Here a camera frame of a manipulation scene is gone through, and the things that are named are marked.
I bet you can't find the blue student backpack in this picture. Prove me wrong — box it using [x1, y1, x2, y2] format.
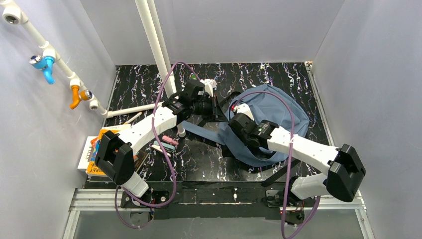
[183, 84, 310, 168]

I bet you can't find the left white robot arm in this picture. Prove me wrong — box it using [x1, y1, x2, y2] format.
[95, 79, 227, 198]

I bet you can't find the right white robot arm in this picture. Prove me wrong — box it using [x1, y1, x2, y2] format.
[228, 113, 366, 202]

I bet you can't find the white vertical pvc pipe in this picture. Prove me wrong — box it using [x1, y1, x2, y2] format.
[133, 0, 187, 137]

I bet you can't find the teal white stapler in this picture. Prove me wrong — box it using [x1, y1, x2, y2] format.
[151, 140, 176, 158]

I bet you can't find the dark brown book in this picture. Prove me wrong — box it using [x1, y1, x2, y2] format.
[134, 150, 149, 174]

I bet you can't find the thin white rear pipe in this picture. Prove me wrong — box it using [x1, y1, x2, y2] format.
[147, 0, 171, 72]

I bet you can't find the orange plastic tap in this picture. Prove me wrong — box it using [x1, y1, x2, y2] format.
[69, 85, 93, 110]

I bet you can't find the orange treehouse book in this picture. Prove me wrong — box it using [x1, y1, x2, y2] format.
[86, 126, 121, 177]

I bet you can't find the white book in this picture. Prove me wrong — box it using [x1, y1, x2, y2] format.
[77, 136, 97, 172]

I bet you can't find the blue plastic tap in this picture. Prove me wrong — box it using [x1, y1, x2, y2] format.
[29, 55, 55, 85]

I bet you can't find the white slanted pvc pipe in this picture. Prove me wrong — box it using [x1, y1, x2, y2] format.
[0, 0, 162, 119]

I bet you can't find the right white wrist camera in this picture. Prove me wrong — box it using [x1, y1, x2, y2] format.
[232, 104, 254, 120]

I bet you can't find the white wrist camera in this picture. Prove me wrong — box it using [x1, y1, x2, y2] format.
[200, 79, 217, 97]
[232, 104, 254, 120]

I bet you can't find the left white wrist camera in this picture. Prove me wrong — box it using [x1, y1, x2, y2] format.
[200, 79, 217, 97]

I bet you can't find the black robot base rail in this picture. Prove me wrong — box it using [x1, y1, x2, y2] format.
[119, 179, 307, 221]

